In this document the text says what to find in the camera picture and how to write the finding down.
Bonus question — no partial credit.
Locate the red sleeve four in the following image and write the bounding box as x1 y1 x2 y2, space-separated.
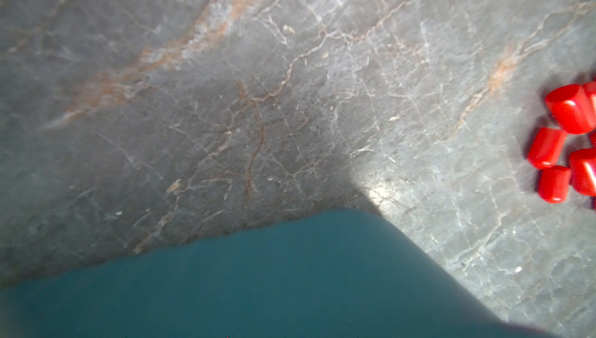
527 128 567 170

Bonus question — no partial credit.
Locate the teal plastic storage box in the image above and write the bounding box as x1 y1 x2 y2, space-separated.
1 210 545 337

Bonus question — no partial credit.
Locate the red sleeve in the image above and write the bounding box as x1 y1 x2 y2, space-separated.
544 84 595 135
582 81 596 113

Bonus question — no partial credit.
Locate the red sleeve eight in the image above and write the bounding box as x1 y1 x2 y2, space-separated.
538 166 571 204

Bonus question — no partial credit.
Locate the red sleeve five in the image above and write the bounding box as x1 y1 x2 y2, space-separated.
569 148 595 197

